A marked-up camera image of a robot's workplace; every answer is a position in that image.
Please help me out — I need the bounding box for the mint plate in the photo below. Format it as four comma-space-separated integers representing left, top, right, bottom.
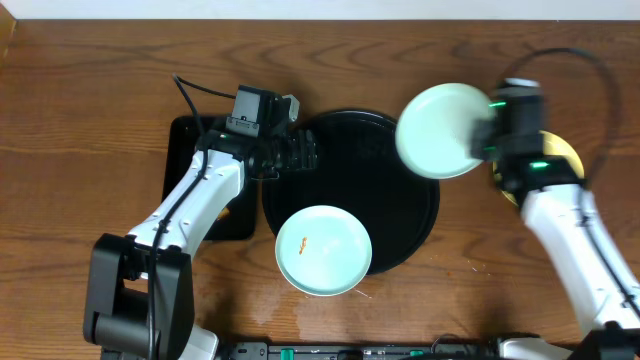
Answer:
395, 83, 494, 180
275, 205, 373, 297

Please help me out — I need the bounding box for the rectangular black tray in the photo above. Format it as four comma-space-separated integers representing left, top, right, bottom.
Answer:
162, 115, 258, 241

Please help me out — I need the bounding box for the yellow plate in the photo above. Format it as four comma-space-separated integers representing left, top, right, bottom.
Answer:
492, 129, 586, 207

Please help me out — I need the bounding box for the yellow green sponge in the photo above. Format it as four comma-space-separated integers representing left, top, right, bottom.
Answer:
216, 207, 230, 221

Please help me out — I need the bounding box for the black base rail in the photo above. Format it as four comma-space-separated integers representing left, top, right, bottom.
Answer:
214, 342, 498, 360

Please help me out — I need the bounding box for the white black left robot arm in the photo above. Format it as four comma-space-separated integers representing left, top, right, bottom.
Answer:
83, 91, 318, 359

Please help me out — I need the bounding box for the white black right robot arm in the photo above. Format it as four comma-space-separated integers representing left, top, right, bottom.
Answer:
467, 116, 639, 359

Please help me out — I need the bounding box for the round black tray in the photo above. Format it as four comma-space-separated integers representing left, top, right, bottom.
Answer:
262, 110, 440, 275

